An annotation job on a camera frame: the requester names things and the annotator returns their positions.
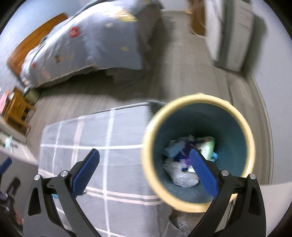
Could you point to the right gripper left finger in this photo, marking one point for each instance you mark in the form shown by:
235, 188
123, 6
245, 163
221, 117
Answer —
82, 172

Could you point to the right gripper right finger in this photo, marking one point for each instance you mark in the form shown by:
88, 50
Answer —
207, 172

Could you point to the clear plastic bag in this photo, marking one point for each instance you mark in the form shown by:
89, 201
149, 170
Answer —
179, 177

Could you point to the blue wet wipes pack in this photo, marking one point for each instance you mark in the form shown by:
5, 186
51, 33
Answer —
180, 149

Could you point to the yellow rimmed teal trash bin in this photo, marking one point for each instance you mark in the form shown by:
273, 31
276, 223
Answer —
199, 115

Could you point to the grey checked floor mat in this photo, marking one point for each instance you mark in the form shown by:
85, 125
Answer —
118, 200

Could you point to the wooden bedside stool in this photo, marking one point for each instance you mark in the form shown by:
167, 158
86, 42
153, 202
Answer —
18, 111

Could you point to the small green waste bin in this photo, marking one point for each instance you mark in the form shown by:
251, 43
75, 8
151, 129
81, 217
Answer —
31, 95

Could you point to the pink box on stool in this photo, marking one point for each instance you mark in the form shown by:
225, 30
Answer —
3, 101

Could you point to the wooden bed headboard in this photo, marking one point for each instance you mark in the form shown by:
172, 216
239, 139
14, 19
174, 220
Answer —
17, 57

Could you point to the blue cartoon duvet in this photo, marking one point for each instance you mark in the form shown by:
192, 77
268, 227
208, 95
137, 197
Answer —
104, 35

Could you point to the wooden tv cabinet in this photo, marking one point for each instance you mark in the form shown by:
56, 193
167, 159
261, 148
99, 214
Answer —
197, 18

